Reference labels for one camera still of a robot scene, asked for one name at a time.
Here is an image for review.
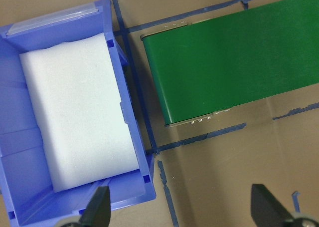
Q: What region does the blue plastic storage bin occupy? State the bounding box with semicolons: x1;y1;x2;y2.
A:
0;0;157;227

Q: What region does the white foam pad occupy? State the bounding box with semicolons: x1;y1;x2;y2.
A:
18;32;140;193

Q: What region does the green conveyor belt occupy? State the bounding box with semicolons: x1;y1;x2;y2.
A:
140;0;319;128

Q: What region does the clear bin label cover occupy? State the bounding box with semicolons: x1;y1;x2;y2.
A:
5;2;103;37

